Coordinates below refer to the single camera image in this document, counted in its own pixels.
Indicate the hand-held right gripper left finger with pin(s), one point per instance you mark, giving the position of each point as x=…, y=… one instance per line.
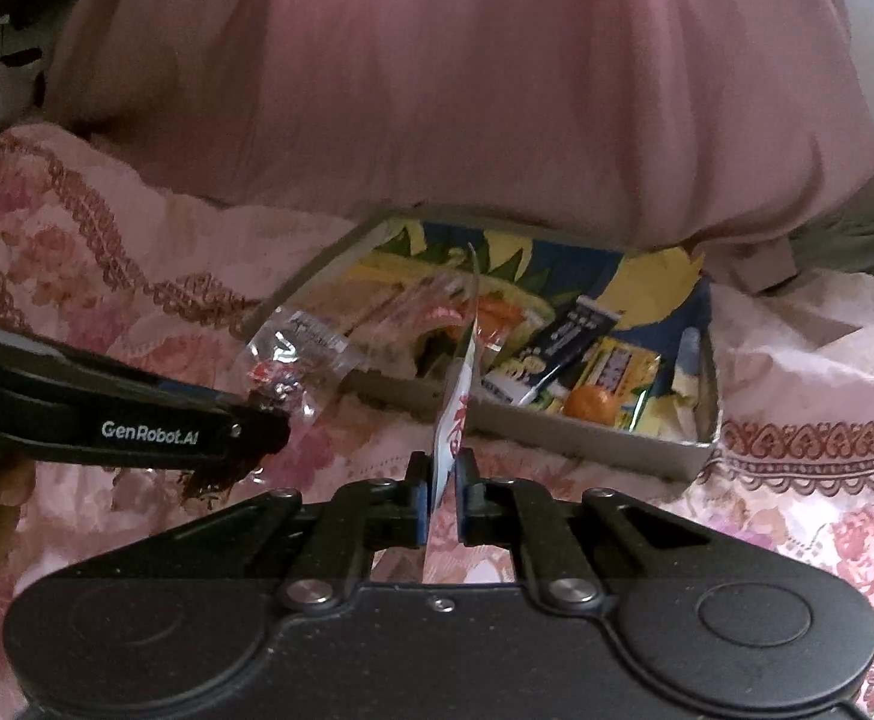
x=420, y=517

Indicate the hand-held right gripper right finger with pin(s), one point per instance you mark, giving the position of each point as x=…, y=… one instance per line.
x=471, y=521

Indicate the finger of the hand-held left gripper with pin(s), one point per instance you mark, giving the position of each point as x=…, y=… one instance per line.
x=264, y=431
x=204, y=397

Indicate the dark dried fruit clear wrapper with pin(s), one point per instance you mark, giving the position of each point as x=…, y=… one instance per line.
x=294, y=345

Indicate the white green food pouch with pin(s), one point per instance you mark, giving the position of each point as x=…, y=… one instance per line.
x=456, y=420

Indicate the puffed rice cracker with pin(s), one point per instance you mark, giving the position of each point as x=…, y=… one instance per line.
x=377, y=345

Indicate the grey cardboard box tray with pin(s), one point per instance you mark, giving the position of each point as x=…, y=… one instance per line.
x=594, y=442

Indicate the small orange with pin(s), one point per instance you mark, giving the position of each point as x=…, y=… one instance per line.
x=591, y=405

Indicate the white nougat bar packet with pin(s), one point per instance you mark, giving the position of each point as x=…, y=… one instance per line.
x=407, y=307

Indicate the dark blue stick packet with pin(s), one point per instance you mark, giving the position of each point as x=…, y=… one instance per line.
x=557, y=345

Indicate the orange candy wrapper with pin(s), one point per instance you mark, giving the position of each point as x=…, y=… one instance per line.
x=497, y=319

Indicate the yellow green packet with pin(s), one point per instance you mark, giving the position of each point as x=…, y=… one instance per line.
x=624, y=371

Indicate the floral pink blanket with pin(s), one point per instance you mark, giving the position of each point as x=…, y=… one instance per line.
x=820, y=390

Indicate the pink quilt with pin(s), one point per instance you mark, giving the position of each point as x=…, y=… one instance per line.
x=444, y=90

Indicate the green cloth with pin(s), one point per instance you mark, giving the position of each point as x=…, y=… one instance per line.
x=872, y=232

